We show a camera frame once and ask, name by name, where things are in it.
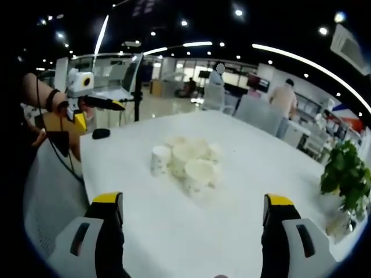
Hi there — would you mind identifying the white table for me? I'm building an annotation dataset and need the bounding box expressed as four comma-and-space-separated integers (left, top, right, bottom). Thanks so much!
79, 109, 366, 278

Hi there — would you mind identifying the ceiling air conditioner unit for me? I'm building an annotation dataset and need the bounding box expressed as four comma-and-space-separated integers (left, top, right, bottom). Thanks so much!
329, 24, 371, 76

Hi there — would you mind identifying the black wristband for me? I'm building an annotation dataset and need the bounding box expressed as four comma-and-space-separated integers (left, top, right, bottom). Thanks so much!
45, 89, 61, 113

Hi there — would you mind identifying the white office chair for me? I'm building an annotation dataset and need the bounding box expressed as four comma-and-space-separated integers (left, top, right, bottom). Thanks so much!
202, 85, 226, 113

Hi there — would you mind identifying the small black oval object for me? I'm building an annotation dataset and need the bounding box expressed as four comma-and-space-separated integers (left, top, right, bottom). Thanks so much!
92, 128, 111, 140

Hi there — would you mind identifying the grey office chair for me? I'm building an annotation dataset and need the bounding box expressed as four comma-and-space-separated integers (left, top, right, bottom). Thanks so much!
234, 94, 288, 137

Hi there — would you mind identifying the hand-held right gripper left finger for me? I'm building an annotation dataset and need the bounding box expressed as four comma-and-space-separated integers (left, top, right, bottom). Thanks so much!
48, 191, 131, 278

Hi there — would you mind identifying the white mesh chair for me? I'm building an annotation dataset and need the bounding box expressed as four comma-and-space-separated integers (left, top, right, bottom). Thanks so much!
23, 138, 91, 263

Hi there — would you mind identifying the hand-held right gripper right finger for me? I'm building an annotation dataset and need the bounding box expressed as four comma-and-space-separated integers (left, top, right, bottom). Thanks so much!
260, 193, 339, 278

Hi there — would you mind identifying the curved ceiling light strip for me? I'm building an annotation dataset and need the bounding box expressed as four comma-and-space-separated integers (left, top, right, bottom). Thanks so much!
251, 43, 371, 114

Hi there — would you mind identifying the green potted plant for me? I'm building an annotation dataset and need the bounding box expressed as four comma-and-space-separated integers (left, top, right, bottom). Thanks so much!
319, 140, 371, 242

